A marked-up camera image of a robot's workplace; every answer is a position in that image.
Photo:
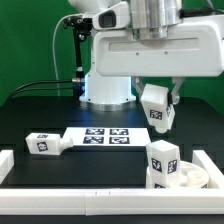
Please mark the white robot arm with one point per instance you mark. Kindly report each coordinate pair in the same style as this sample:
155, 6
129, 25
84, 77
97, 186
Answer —
147, 38

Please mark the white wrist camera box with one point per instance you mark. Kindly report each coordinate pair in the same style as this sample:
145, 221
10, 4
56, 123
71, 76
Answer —
113, 14

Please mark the black camera stand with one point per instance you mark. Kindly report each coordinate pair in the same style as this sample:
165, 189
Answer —
81, 28

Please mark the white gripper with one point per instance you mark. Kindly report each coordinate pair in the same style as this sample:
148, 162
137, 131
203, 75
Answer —
193, 48

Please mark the white front fence rail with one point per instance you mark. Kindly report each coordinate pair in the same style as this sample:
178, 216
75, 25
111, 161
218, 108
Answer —
110, 201

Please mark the white marker board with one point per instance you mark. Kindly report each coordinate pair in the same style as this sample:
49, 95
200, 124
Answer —
102, 136

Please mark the white left fence rail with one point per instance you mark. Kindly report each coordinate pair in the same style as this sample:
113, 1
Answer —
6, 163

